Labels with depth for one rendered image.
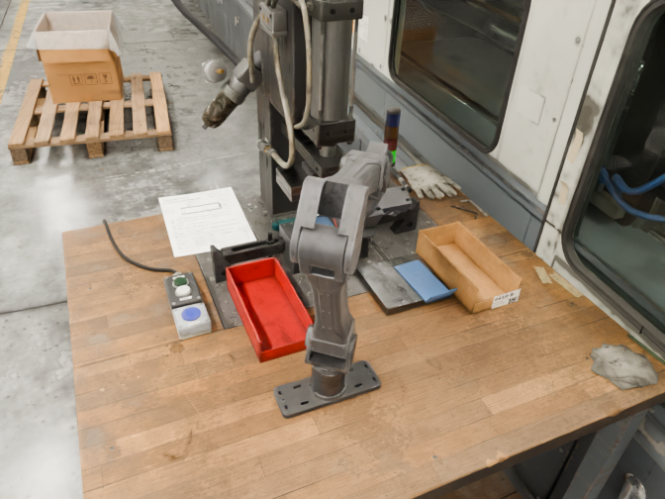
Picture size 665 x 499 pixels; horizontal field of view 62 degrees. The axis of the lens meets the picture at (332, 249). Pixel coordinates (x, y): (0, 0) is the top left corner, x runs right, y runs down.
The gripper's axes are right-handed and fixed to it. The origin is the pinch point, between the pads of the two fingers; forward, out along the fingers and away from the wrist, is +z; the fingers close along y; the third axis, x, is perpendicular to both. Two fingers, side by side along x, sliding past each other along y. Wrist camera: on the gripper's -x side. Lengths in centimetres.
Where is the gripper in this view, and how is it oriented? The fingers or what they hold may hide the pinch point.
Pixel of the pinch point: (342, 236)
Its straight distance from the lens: 120.9
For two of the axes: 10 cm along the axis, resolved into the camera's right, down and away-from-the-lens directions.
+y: -3.2, -8.8, 3.6
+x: -9.2, 1.9, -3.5
